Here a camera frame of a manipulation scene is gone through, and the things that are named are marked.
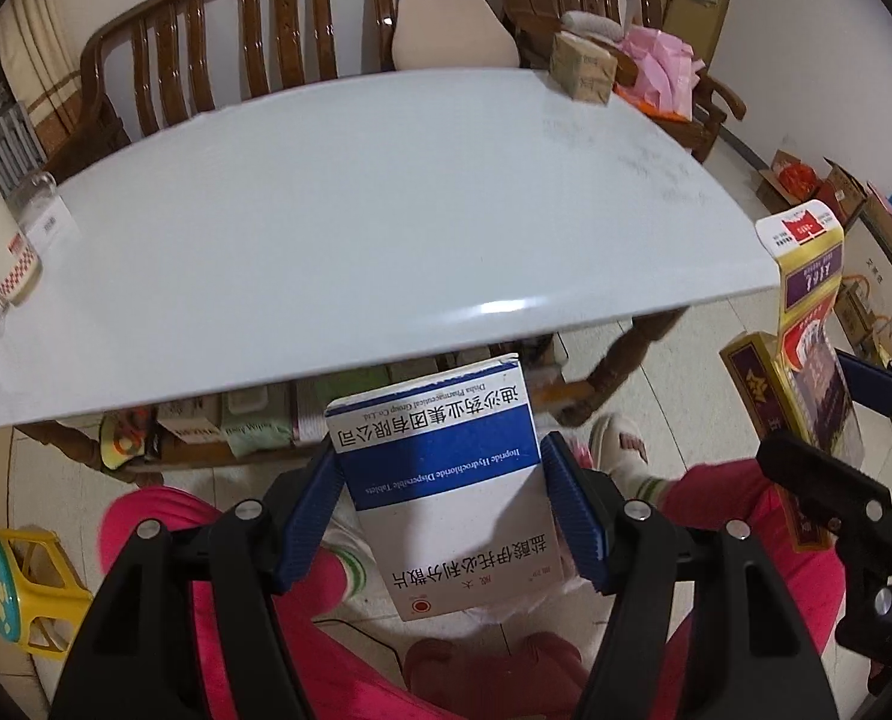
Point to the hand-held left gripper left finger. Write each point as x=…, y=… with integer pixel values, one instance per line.
x=307, y=517

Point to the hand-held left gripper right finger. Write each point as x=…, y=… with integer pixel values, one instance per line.
x=577, y=517

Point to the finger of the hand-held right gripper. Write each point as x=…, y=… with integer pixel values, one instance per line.
x=873, y=382
x=820, y=469

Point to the purple and gold carton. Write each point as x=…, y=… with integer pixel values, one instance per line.
x=760, y=390

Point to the white red-printed plastic bag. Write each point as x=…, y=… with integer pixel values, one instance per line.
x=506, y=615

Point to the blue and white medicine box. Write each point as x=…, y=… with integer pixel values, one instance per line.
x=446, y=502

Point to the beige slipper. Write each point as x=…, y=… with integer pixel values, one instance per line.
x=626, y=457

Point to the person's right leg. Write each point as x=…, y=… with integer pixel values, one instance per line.
x=730, y=487

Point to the person's leg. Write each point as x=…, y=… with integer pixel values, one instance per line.
x=730, y=487
x=191, y=499

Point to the pale green packet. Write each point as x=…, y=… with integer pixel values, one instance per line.
x=254, y=420

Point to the person's left leg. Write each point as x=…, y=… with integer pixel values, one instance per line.
x=191, y=499

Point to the white cardboard carton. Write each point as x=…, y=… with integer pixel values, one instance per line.
x=191, y=420

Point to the brown open cardboard box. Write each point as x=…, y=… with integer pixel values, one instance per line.
x=847, y=195

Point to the colourful round toy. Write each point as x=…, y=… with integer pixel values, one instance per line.
x=123, y=446

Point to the open cardboard box red contents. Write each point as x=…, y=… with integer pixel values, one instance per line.
x=798, y=180

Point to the yellow plastic stool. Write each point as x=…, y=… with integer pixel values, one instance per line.
x=41, y=585

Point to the brown wooden armchair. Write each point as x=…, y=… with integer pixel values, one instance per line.
x=708, y=127

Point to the orange plastic bag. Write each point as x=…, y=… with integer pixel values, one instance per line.
x=641, y=101

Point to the pink plastic bag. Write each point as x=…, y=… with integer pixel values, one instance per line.
x=659, y=67

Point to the clear plastic container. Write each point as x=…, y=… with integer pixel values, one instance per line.
x=44, y=214

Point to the white round cushion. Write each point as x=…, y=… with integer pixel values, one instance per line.
x=588, y=21

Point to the grey radiator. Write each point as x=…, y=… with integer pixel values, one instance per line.
x=7, y=139

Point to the brown wooden bench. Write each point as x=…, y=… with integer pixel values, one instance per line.
x=116, y=67

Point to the beige back cushion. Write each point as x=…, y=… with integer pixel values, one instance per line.
x=453, y=30

